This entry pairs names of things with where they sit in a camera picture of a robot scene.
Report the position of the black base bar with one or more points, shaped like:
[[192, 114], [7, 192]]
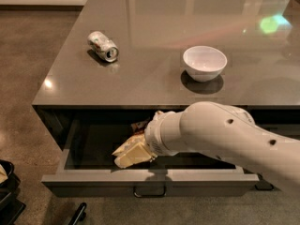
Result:
[[79, 214]]

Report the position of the white bowl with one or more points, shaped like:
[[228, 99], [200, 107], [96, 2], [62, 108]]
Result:
[[204, 63]]

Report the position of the brown chip bag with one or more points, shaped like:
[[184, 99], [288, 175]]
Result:
[[137, 132]]

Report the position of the grey counter cabinet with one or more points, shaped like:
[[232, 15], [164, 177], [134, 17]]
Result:
[[260, 39]]

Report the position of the crushed silver soda can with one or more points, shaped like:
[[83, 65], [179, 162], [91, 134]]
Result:
[[104, 47]]

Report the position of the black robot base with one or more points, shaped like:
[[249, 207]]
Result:
[[10, 206]]

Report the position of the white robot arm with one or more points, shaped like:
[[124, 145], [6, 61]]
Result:
[[226, 133]]

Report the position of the open grey top drawer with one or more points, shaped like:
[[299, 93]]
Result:
[[87, 168]]

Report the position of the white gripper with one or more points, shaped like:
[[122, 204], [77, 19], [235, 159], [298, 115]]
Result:
[[154, 134]]

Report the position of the metal drawer handle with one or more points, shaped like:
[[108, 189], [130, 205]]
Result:
[[149, 192]]

